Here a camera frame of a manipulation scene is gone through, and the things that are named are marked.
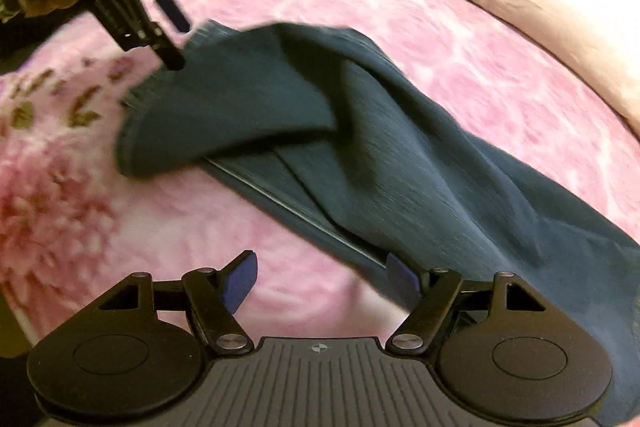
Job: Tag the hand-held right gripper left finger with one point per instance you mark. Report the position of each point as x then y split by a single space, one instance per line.
239 279

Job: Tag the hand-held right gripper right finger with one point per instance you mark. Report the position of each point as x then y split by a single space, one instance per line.
402 279

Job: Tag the blue denim jeans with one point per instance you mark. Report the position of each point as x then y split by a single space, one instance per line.
380 132

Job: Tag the pink rose blanket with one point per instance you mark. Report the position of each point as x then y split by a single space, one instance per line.
450 72

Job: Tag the beige pillow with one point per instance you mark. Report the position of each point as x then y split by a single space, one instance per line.
575 32

